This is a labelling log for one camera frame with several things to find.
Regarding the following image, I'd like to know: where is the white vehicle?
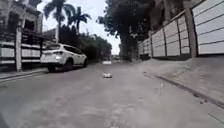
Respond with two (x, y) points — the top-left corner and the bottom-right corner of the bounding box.
(102, 59), (113, 66)

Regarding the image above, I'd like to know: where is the small white robot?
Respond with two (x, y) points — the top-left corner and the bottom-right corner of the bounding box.
(102, 72), (113, 79)

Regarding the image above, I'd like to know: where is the row of green bushes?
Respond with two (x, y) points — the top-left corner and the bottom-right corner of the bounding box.
(59, 25), (114, 64)

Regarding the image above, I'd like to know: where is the grey asphalt road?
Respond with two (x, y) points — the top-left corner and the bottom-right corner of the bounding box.
(0, 62), (224, 128)

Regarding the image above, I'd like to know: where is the large dark tree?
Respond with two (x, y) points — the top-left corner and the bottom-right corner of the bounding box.
(97, 0), (158, 62)

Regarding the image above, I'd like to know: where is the white car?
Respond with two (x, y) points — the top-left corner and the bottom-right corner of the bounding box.
(40, 43), (89, 72)

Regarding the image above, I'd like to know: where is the palm tree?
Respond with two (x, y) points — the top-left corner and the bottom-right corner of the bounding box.
(68, 6), (92, 34)
(43, 0), (77, 44)

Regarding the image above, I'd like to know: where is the grey concrete pavement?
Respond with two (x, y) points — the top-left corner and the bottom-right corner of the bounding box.
(134, 56), (224, 109)

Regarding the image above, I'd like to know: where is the grey kerb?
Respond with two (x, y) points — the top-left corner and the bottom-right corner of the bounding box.
(0, 67), (49, 81)

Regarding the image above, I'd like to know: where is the striped fence with posts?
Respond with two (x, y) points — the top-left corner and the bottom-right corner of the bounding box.
(0, 26), (54, 72)

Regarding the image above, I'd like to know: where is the building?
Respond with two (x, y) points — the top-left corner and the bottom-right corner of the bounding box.
(0, 0), (44, 36)

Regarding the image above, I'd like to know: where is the pale panelled wall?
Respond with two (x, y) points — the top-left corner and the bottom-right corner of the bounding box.
(137, 0), (224, 61)

